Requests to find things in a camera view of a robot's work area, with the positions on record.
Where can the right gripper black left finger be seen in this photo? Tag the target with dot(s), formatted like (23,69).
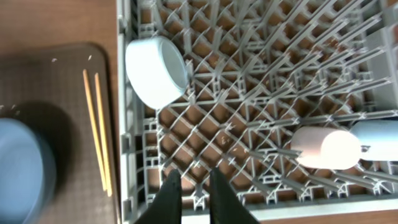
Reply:
(167,205)

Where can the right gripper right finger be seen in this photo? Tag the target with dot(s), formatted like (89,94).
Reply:
(225,208)

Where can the wooden chopstick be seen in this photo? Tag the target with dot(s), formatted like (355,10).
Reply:
(103,136)
(94,128)

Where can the pink plastic cup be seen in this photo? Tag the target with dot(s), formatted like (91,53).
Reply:
(326,148)

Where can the light blue rice bowl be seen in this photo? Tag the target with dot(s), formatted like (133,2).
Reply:
(156,71)

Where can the dark blue plate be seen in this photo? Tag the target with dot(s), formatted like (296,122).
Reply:
(28,173)

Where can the light blue plastic cup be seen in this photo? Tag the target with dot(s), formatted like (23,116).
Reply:
(378,139)

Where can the grey dishwasher rack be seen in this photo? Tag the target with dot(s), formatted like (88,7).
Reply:
(257,72)

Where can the brown serving tray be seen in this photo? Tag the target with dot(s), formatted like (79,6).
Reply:
(45,90)

